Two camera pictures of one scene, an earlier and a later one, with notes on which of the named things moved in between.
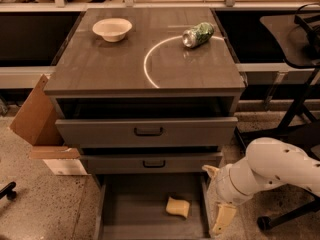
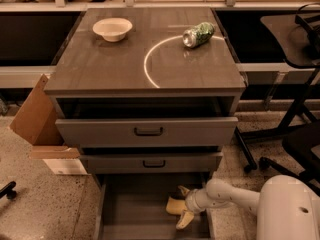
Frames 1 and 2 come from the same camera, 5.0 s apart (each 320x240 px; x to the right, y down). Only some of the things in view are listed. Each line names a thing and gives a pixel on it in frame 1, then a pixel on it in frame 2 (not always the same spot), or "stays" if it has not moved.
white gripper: x=224 y=185 → x=191 y=200
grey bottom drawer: x=134 y=207 stays
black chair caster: x=9 y=192 stays
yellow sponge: x=175 y=206 stays
